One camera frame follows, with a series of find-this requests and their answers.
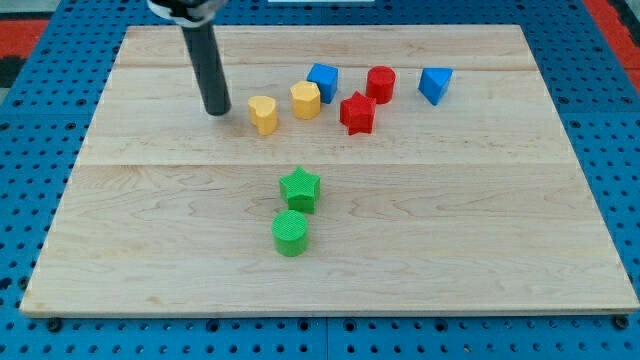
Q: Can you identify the white black rod mount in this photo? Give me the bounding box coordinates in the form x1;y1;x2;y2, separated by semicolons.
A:
146;0;228;27

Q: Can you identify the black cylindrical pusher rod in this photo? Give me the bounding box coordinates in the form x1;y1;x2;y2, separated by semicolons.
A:
182;23;231;116

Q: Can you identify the yellow heart block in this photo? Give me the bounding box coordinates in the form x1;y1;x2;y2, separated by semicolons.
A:
248;95;278;136

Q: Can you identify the yellow hexagon block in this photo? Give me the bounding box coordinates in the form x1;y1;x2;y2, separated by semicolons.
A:
290;81;321;120

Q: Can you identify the blue cube block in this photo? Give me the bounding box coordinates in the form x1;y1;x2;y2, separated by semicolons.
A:
306;63;339;104

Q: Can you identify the red star block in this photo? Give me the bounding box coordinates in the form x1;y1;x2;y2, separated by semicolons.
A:
340;91;376;136

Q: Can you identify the green star block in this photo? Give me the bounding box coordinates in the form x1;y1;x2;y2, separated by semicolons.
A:
279;167;321;214

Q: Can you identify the red cylinder block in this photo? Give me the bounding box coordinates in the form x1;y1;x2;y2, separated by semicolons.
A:
366;66;396;104

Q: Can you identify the green cylinder block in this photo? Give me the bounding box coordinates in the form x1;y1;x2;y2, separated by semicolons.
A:
272;210;308;257

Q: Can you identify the wooden board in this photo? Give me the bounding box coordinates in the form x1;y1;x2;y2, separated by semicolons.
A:
21;25;639;318

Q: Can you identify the blue triangle block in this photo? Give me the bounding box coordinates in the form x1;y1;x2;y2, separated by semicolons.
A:
418;67;453;106

